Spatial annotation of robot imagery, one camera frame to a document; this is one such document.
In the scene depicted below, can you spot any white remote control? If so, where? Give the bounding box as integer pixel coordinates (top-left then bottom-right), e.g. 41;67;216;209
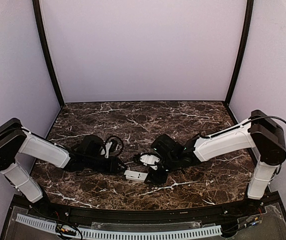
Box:
124;170;148;183

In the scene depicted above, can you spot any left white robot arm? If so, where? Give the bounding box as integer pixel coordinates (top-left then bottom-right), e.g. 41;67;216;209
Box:
0;118;127;204

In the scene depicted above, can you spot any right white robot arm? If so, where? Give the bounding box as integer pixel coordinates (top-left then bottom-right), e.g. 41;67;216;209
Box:
151;110;286;200

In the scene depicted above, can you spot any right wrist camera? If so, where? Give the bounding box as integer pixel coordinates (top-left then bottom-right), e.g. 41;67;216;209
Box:
133;134;183;167

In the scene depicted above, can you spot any left black camera cable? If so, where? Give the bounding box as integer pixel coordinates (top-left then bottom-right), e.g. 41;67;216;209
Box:
76;135;125;177

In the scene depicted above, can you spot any white slotted cable duct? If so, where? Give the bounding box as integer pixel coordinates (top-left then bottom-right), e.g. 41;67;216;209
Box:
15;213;223;240

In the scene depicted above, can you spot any black front rail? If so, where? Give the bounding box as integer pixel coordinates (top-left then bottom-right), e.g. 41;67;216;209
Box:
28;201;257;225

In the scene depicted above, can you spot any left black frame post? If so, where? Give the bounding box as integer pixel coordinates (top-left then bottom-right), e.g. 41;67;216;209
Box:
32;0;65;108

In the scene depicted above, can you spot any black frame post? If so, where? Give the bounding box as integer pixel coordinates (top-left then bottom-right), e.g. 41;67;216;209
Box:
225;0;254;106
32;0;65;108

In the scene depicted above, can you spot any right black frame post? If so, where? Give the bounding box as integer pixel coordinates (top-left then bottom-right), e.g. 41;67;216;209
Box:
225;0;254;106

